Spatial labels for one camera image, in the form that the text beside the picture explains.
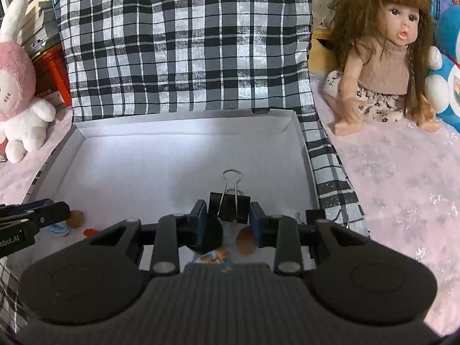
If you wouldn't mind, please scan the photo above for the stack of books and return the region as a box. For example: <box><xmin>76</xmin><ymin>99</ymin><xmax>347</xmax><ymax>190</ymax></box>
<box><xmin>1</xmin><ymin>0</ymin><xmax>60</xmax><ymax>58</ymax></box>

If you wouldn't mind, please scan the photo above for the black white plaid cloth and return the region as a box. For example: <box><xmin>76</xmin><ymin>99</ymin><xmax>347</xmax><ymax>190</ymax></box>
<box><xmin>0</xmin><ymin>0</ymin><xmax>370</xmax><ymax>335</ymax></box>

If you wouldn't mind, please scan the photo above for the pink white bunny plush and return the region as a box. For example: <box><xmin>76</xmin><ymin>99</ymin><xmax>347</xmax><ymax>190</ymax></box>
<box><xmin>1</xmin><ymin>0</ymin><xmax>56</xmax><ymax>164</ymax></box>

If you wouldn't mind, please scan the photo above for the small blue cartoon badge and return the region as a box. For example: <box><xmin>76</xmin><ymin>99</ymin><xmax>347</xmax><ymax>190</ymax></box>
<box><xmin>194</xmin><ymin>248</ymin><xmax>231</xmax><ymax>264</ymax></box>

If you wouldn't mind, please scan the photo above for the pink fuzzy blanket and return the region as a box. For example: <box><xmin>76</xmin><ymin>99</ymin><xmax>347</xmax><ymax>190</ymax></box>
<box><xmin>310</xmin><ymin>75</ymin><xmax>460</xmax><ymax>337</ymax></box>

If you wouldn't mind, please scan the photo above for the black binder clip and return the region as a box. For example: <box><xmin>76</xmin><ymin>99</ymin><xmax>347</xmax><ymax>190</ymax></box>
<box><xmin>208</xmin><ymin>169</ymin><xmax>251</xmax><ymax>224</ymax></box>

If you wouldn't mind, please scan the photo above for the red cylindrical tin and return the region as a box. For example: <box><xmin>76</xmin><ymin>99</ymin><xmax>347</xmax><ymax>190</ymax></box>
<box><xmin>32</xmin><ymin>44</ymin><xmax>72</xmax><ymax>106</ymax></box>

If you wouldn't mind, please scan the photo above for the blue Doraemon plush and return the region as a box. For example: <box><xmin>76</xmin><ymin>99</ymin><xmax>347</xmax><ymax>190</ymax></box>
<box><xmin>425</xmin><ymin>5</ymin><xmax>460</xmax><ymax>131</ymax></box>

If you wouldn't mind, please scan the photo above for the brown haired baby doll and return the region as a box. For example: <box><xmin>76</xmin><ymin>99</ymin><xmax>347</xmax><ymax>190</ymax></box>
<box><xmin>323</xmin><ymin>0</ymin><xmax>440</xmax><ymax>135</ymax></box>

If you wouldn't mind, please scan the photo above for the brown walnut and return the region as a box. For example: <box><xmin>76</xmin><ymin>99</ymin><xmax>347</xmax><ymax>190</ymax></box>
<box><xmin>66</xmin><ymin>210</ymin><xmax>85</xmax><ymax>229</ymax></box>
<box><xmin>235</xmin><ymin>227</ymin><xmax>257</xmax><ymax>256</ymax></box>

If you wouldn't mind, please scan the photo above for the white cardboard box tray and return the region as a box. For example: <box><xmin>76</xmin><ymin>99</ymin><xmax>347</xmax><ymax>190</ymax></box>
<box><xmin>6</xmin><ymin>107</ymin><xmax>321</xmax><ymax>273</ymax></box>

